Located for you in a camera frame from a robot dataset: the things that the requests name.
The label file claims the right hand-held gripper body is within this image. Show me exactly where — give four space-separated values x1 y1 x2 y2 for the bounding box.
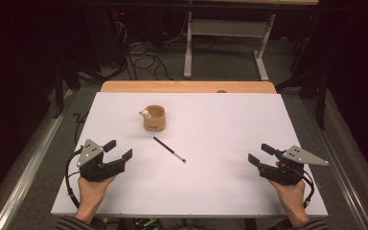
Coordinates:
258 145 330 187

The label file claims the black zigzag floor cable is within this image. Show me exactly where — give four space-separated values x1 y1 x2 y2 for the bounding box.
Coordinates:
72 110 90 147

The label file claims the person's left hand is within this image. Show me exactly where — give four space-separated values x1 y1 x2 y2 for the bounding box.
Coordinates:
76 175 117 223

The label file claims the wooden table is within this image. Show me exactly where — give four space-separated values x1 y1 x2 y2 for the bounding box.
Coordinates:
100 80 277 95

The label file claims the person's right hand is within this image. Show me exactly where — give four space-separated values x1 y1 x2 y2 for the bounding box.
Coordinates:
267 178 310 225

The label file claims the white table board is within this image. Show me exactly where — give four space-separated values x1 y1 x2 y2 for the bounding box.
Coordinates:
51 91 329 219

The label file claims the aluminium floor rail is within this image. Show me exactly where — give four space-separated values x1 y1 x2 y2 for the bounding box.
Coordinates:
0 89 75 230
301 98 368 230

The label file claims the white metal desk frame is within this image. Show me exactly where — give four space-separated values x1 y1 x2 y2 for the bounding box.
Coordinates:
183 11 276 81

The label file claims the right hand-held gripper cable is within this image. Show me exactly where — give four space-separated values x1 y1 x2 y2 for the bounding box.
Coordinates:
301 171 316 209

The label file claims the black pen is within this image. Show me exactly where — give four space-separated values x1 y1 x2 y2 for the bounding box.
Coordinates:
152 136 187 164

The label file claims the tangle of black floor cables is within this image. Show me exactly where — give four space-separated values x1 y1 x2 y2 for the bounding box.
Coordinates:
109 39 174 81

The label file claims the wooden pen holder cup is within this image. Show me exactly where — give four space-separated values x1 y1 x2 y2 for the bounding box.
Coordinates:
139 104 167 132

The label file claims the device with green display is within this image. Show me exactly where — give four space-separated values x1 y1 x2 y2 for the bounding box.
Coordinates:
133 218 161 230

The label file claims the left hand-held gripper cable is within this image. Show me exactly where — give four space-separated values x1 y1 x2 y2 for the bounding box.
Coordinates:
64 147 84 209

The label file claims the hand-held gripper cable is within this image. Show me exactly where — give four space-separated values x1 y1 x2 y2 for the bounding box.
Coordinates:
64 147 84 209
301 171 316 209

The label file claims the black metal stand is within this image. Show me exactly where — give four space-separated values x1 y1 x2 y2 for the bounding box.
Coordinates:
53 59 81 120
275 15 331 131

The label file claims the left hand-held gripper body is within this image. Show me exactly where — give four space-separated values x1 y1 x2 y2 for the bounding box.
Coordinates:
76 139 127 183

